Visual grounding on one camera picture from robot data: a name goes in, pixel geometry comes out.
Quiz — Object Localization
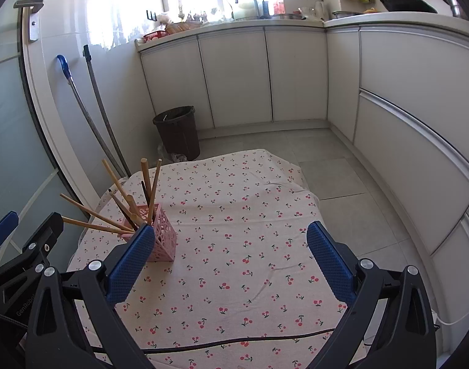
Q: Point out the steel faucet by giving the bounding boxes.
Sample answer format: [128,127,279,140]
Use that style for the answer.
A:
[234,0,260,20]

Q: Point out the grey door handle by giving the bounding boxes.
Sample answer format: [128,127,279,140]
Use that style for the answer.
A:
[13,0,45,43]

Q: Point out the pink perforated chopstick holder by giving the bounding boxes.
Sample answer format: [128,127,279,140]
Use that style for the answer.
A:
[117,204,178,263]

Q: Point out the steel pole with black cap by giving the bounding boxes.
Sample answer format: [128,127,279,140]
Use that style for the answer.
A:
[82,45,132,175]

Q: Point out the pale green jug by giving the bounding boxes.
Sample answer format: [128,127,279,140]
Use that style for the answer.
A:
[234,4,258,21]

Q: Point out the wicker basket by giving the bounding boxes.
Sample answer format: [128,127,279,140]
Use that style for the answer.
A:
[165,21,202,33]

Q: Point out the frosted glass sliding door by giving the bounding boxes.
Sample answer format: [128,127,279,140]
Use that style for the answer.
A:
[0,0,85,354]

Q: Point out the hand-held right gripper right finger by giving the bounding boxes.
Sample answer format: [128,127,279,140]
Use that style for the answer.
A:
[306,221,439,369]

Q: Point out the thin black cable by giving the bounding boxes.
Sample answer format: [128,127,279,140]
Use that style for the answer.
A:
[89,328,337,354]

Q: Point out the clear plastic bag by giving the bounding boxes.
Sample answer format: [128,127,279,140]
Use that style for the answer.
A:
[157,143,187,163]

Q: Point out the brown trash bin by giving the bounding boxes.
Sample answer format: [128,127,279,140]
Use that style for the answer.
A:
[153,105,201,161]

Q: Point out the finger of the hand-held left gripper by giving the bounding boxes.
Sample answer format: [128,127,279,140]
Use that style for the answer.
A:
[0,211,19,252]
[21,212,64,273]

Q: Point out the mop pole with blue grip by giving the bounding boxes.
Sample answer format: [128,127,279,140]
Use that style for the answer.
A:
[57,54,122,177]

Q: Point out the white cabinet with doors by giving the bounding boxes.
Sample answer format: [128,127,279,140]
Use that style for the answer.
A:
[134,19,329,131]

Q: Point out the bunch of chopsticks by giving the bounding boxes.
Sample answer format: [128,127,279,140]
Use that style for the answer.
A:
[59,157,163,239]

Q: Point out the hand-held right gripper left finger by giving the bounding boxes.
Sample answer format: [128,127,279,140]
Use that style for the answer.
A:
[26,223,160,369]

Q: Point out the white cabinet with drawers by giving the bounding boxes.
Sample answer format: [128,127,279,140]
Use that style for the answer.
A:
[323,11,469,354]

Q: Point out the row of windowsill figurines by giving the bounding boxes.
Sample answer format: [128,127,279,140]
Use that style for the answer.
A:
[175,6,220,24]

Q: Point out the white power cord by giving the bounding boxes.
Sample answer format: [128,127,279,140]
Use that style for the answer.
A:
[431,296,469,327]

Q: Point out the cherry print tablecloth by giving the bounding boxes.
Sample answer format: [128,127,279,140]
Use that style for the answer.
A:
[67,148,377,369]

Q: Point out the black braided cable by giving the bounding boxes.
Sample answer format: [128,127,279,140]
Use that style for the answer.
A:
[0,309,29,329]

